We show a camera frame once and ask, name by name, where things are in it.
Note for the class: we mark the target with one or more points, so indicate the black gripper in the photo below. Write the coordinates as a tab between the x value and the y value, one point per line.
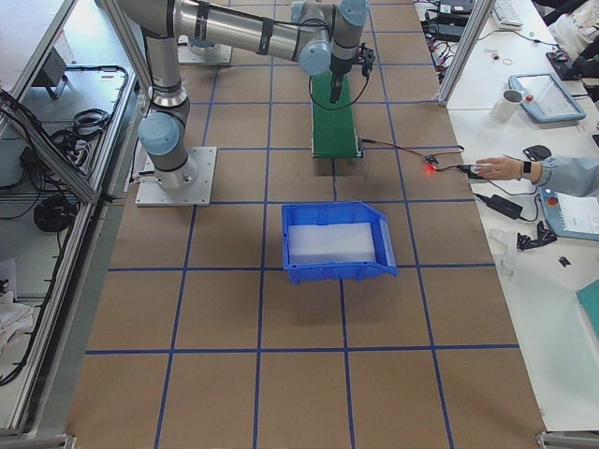
336	78

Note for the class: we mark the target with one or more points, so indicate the person's forearm blue sleeve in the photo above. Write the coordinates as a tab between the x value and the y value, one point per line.
574	176

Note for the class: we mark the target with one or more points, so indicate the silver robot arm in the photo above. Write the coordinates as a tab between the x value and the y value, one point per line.
321	38

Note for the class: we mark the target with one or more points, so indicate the person's hand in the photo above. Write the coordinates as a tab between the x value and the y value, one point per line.
499	168

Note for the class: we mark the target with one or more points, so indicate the green conveyor belt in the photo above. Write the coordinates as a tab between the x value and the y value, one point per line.
333	131

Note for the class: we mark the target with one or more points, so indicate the small black controller board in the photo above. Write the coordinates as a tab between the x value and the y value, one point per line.
431	163

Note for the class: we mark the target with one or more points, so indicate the blue plastic bin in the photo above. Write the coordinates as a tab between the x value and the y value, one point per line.
335	241

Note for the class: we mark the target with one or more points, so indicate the white mug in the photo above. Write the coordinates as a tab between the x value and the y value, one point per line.
508	103

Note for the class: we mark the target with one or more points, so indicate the teach pendant tablet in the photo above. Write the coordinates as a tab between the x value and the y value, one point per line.
570	216
546	99

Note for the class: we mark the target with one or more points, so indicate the black power adapter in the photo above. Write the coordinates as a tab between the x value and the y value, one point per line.
504	206

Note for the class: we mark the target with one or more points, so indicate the aluminium frame post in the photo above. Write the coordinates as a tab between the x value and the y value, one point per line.
472	31

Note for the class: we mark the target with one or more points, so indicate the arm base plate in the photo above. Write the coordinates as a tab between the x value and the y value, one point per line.
188	186

